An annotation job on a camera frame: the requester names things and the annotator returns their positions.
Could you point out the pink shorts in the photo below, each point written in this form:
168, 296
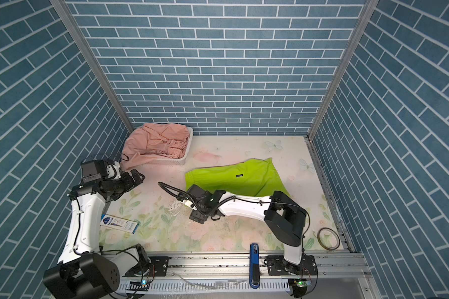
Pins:
152, 142

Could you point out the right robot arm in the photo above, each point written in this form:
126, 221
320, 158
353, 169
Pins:
285, 218

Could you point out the white slotted cable duct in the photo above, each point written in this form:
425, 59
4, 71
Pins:
179, 286

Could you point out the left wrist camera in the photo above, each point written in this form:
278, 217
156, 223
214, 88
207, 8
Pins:
99, 170

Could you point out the neon green shorts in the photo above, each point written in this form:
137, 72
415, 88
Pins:
255, 178

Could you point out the brown tape roll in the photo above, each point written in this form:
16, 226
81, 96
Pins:
328, 239

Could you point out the blue handheld tool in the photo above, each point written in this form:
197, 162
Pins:
254, 273

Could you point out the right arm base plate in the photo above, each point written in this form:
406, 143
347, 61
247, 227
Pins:
277, 266

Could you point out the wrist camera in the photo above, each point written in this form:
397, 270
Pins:
188, 203
99, 170

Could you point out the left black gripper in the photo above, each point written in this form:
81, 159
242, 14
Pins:
128, 184

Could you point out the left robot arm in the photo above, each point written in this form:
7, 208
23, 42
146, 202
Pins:
84, 270

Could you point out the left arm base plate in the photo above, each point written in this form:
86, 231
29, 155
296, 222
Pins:
157, 266

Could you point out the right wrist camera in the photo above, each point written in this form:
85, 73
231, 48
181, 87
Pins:
188, 203

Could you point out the aluminium front rail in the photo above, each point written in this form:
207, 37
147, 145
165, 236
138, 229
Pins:
235, 266

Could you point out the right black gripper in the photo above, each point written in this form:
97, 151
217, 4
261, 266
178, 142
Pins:
196, 216

